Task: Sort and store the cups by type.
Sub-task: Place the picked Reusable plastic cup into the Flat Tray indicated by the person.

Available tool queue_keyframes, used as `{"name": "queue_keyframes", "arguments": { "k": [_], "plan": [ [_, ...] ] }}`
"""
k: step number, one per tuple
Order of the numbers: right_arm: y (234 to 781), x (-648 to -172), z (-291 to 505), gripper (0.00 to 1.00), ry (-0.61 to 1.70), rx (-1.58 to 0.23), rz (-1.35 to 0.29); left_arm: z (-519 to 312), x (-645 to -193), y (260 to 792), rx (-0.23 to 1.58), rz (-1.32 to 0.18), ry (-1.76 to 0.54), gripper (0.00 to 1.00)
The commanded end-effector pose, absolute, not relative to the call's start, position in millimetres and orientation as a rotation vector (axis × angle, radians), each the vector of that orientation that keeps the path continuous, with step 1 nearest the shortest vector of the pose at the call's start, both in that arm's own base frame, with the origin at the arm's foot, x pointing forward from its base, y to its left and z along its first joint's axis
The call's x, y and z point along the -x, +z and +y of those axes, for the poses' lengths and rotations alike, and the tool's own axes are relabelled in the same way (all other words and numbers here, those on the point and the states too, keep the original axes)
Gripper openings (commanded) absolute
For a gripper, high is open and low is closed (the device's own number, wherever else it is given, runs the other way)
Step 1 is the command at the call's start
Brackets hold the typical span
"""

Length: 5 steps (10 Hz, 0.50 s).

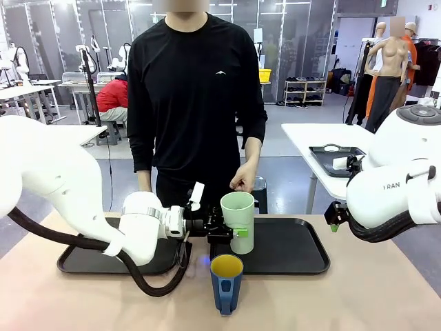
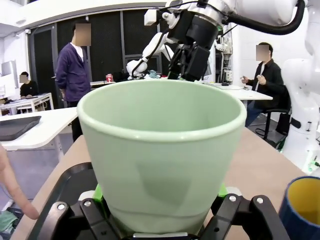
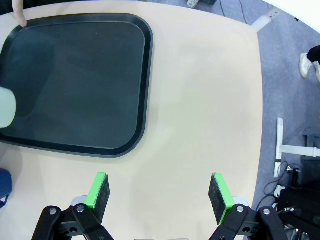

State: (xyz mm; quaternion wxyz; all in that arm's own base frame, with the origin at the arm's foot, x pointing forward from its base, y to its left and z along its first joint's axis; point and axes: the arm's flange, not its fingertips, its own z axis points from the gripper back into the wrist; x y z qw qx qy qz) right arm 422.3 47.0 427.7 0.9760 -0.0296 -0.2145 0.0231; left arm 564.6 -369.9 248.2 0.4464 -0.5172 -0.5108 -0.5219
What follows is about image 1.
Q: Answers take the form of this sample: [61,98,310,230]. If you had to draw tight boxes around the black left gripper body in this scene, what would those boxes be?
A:
[183,205,235,246]

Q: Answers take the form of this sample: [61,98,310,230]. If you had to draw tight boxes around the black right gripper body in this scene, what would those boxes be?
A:
[323,201,349,225]

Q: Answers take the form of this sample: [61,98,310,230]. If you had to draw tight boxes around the light green plastic cup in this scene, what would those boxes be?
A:
[220,192,256,255]

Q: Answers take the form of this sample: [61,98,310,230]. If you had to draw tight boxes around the person's right forearm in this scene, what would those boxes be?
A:
[136,169,153,192]

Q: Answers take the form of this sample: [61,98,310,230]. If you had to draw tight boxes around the person's left forearm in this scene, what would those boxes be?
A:
[243,137,263,170]

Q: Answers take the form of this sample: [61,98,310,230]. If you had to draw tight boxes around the person's left hand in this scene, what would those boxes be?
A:
[229,161,258,194]

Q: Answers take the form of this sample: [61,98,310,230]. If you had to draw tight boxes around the black plastic serving tray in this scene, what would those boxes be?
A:
[208,217,331,276]
[57,215,189,277]

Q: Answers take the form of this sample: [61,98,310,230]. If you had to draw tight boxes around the blue mug yellow inside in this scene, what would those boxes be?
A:
[209,254,244,317]

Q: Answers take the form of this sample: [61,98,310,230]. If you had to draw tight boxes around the white side table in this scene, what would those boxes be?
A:
[77,124,108,149]
[281,123,380,214]

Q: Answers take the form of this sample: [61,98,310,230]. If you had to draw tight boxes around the white shoe rack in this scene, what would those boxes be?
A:
[284,77,327,107]

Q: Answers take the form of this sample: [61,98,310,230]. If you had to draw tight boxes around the black bags pile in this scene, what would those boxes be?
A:
[327,68,356,97]

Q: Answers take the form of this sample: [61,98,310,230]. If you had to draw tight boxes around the person in black shirt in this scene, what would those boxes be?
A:
[126,0,269,210]

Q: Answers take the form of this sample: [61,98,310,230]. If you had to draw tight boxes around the grey step stool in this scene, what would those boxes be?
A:
[95,119,122,146]

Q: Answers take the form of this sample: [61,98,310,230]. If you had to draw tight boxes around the bare beige mannequin grey trousers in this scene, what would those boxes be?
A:
[365,17,414,134]

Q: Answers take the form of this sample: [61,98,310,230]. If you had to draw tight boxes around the seated person red jacket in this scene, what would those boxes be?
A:
[96,74,129,123]

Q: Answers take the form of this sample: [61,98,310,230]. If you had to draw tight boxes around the hanging black garments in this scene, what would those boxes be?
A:
[413,38,441,87]

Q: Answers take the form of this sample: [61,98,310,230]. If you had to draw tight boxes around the mannequin orange dress and hat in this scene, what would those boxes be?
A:
[401,21,422,94]

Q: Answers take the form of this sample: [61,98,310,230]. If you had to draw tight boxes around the white mannequin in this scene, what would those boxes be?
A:
[365,21,387,73]

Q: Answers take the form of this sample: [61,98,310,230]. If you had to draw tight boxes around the black tripod stand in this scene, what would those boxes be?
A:
[79,48,103,128]

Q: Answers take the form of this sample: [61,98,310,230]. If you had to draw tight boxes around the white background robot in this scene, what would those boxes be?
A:
[109,43,132,72]
[0,43,31,86]
[74,34,101,74]

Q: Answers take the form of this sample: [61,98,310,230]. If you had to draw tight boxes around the white background desk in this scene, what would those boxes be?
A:
[58,71,129,125]
[0,79,68,126]

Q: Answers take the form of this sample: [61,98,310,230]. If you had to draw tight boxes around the left gripper thin black cable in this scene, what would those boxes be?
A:
[174,234,193,272]

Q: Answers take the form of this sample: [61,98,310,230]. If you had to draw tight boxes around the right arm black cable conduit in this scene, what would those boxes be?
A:
[347,201,441,243]

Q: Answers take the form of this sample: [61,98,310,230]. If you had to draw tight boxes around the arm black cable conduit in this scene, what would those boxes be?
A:
[347,201,441,243]
[6,206,192,298]

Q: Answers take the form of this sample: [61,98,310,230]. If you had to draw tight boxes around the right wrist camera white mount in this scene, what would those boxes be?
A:
[332,154,365,172]

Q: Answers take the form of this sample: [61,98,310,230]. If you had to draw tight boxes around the black tray with handle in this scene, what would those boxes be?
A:
[308,144,367,179]

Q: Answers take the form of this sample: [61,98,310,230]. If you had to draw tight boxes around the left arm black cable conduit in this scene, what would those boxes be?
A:
[6,206,192,298]

